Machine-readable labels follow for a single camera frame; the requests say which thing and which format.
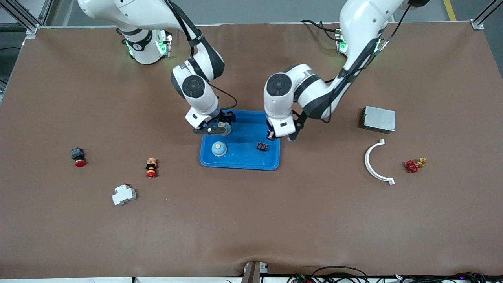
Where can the blue bell with wooden knob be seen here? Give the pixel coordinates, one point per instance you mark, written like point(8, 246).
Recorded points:
point(222, 127)
point(219, 149)

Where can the small dark brown capacitor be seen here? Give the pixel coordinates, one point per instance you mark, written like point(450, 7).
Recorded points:
point(262, 147)

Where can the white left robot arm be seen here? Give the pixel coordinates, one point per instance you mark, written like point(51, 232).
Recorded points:
point(279, 88)

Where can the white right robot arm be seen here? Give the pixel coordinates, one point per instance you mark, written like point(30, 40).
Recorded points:
point(196, 86)

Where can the blue plastic tray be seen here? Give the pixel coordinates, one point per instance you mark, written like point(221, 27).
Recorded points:
point(243, 159)

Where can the red button with orange body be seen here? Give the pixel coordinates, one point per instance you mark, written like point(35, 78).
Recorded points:
point(151, 167)

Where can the brown table cover sheet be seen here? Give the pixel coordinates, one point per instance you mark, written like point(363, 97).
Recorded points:
point(251, 220)

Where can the white circuit breaker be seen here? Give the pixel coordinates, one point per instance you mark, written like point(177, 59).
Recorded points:
point(123, 195)

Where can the silver metal power supply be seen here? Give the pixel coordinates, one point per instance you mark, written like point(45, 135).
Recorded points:
point(379, 120)

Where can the red button with grey body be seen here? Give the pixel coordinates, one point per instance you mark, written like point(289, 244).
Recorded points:
point(79, 162)

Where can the grey metal table clamp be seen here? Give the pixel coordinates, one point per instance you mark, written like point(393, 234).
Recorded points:
point(253, 270)

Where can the white curved plastic bracket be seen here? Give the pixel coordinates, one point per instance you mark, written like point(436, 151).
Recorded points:
point(368, 161)

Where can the aluminium frame post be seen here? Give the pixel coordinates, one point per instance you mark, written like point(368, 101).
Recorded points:
point(27, 17)
point(484, 17)

